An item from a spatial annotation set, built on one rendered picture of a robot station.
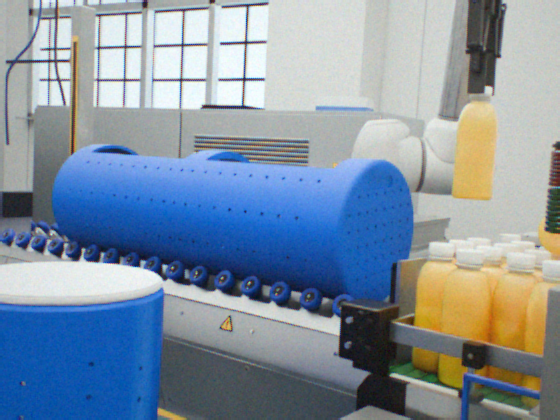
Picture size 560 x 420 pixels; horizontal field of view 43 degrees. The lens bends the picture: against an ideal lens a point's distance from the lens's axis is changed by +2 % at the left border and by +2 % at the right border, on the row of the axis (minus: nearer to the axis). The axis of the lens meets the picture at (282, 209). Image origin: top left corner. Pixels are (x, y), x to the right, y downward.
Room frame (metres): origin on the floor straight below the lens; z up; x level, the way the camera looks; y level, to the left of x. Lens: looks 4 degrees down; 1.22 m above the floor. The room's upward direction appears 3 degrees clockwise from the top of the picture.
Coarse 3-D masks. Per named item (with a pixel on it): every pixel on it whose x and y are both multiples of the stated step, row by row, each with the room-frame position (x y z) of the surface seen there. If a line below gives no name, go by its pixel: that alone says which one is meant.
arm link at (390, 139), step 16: (368, 128) 1.91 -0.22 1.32; (384, 128) 1.89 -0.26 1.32; (400, 128) 1.90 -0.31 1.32; (368, 144) 1.89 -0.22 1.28; (384, 144) 1.88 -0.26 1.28; (400, 144) 1.88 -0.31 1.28; (416, 144) 1.90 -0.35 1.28; (400, 160) 1.88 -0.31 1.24; (416, 160) 1.88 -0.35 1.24; (416, 176) 1.89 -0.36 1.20
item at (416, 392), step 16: (368, 384) 1.06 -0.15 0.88; (384, 384) 1.05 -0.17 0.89; (400, 384) 1.03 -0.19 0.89; (416, 384) 1.03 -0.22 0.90; (432, 384) 1.03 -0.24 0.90; (368, 400) 1.06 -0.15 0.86; (384, 400) 1.05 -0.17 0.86; (400, 400) 1.03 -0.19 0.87; (416, 400) 1.01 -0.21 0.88; (432, 400) 1.00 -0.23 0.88; (448, 400) 0.98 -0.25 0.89; (416, 416) 1.01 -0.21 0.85; (432, 416) 1.00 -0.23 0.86; (448, 416) 0.98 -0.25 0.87
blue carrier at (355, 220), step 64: (64, 192) 1.72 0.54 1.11; (128, 192) 1.58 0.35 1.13; (192, 192) 1.46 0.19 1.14; (256, 192) 1.36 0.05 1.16; (320, 192) 1.27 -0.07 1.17; (384, 192) 1.33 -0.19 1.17; (192, 256) 1.48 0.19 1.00; (256, 256) 1.35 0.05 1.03; (320, 256) 1.24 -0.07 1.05; (384, 256) 1.34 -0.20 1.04
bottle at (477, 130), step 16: (464, 112) 1.27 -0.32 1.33; (480, 112) 1.25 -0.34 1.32; (496, 112) 1.27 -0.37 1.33; (464, 128) 1.26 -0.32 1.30; (480, 128) 1.25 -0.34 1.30; (496, 128) 1.26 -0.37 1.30; (464, 144) 1.26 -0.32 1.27; (480, 144) 1.25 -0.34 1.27; (464, 160) 1.26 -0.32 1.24; (480, 160) 1.25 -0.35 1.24; (464, 176) 1.26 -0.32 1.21; (480, 176) 1.25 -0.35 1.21; (464, 192) 1.25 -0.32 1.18; (480, 192) 1.25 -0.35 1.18
